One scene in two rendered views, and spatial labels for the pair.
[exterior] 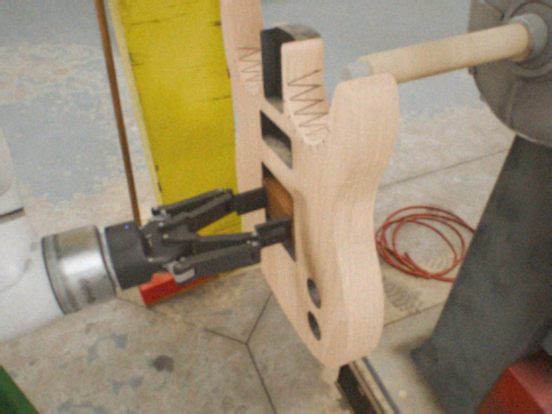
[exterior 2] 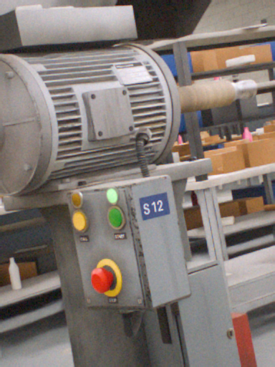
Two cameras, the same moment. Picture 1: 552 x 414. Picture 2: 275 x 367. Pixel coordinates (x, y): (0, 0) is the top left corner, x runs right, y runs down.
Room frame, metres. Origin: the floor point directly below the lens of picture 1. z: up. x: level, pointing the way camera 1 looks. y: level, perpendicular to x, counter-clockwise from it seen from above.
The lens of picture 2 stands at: (-1.15, 0.04, 1.19)
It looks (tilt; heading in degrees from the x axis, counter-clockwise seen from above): 3 degrees down; 341
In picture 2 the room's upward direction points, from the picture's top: 10 degrees counter-clockwise
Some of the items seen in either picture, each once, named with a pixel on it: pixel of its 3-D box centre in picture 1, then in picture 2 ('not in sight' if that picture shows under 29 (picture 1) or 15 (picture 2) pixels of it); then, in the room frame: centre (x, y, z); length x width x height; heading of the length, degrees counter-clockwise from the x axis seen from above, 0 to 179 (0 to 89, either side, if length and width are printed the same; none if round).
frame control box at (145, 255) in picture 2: not in sight; (149, 251); (0.31, -0.47, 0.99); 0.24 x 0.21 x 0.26; 113
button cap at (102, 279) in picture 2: not in sight; (105, 278); (0.24, -0.37, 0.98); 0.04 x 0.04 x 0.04; 23
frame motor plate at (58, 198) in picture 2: not in sight; (110, 182); (0.60, -0.52, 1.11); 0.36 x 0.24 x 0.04; 113
